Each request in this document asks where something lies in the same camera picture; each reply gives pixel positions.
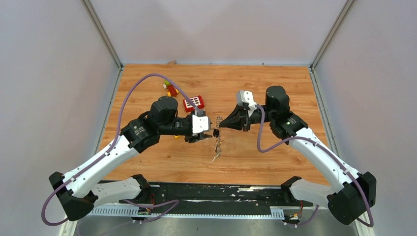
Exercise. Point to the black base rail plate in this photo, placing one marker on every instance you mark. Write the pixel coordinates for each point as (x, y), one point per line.
(218, 199)

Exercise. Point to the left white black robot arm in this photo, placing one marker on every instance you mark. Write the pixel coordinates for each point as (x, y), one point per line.
(81, 190)

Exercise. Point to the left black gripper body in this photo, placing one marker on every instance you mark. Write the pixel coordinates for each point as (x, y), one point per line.
(194, 137)

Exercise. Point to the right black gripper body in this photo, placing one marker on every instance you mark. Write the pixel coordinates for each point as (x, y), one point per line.
(257, 116)

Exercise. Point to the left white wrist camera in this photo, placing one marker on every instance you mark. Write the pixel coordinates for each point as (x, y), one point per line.
(200, 122)

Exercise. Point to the small wooden block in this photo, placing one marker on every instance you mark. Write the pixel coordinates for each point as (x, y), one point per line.
(171, 62)

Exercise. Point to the lego car toy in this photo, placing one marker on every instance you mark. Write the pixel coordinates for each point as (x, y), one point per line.
(171, 90)

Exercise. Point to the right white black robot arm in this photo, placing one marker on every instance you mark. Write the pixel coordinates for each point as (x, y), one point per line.
(349, 193)

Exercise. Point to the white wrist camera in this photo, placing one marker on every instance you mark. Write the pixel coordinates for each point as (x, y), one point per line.
(246, 101)
(200, 122)

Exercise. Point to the red lego window brick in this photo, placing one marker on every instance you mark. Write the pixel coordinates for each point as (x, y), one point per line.
(196, 100)

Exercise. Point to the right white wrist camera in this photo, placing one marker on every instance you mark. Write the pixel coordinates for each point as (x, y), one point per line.
(246, 101)

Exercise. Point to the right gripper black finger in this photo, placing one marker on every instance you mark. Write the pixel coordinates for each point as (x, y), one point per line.
(233, 126)
(234, 118)

